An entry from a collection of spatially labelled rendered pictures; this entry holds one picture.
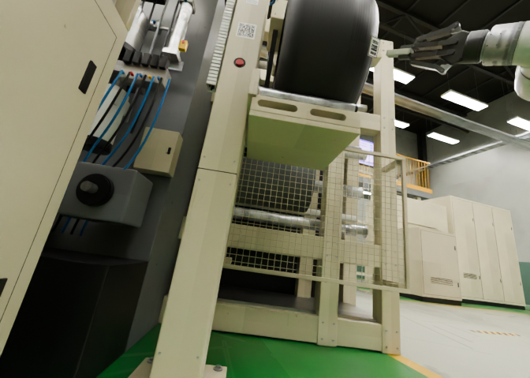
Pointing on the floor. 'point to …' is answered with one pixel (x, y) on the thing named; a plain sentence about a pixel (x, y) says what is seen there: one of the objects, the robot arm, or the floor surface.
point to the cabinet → (431, 266)
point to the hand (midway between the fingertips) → (399, 53)
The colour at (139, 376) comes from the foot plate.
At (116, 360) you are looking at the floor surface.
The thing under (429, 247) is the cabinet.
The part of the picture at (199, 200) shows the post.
